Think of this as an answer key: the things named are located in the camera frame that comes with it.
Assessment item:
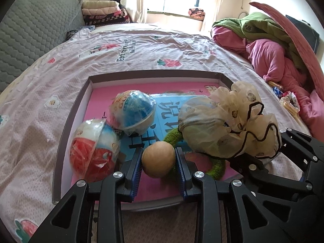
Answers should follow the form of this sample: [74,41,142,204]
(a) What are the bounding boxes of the black television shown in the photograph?
[286,15,320,55]

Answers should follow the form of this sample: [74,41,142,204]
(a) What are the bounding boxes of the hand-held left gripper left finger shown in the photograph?
[29,147,144,243]

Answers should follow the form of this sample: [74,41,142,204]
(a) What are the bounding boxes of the stack of folded blankets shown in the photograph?
[81,0,131,26]

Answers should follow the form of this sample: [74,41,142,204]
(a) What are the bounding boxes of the black cloth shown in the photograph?
[111,0,127,11]

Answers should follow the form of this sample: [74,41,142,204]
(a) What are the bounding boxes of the pink blanket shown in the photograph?
[211,27,324,142]

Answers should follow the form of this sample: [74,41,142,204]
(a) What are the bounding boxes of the red toy egg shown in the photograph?
[69,118,122,183]

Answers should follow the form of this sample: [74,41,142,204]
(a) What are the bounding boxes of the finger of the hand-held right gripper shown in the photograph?
[279,129,324,164]
[229,155,304,193]

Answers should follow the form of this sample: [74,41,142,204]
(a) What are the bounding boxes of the red white frilly scrunchie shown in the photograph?
[281,91,301,108]

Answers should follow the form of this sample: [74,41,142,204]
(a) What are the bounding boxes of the dark patterned cloth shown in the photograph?
[66,27,90,41]

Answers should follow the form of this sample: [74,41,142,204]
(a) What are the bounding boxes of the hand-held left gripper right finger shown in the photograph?
[175,147,288,243]

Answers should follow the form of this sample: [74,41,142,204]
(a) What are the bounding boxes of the green plush ring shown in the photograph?
[162,127,226,182]

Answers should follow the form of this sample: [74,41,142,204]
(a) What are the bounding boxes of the tan round fruit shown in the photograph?
[141,141,176,179]

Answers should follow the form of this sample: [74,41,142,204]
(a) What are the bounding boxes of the green garment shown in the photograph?
[212,12,305,69]

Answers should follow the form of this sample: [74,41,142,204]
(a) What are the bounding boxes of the white curtain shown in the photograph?
[121,0,150,24]
[202,0,229,27]

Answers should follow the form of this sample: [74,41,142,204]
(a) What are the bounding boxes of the blue toy egg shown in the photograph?
[109,90,157,136]

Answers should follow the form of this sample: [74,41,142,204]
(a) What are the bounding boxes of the grey shallow cardboard box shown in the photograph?
[52,69,244,212]

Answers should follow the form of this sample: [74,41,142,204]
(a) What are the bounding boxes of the folded patterned cloth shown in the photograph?
[188,8,206,20]

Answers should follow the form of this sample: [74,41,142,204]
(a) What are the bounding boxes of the grey quilted headboard cover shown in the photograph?
[0,0,86,94]

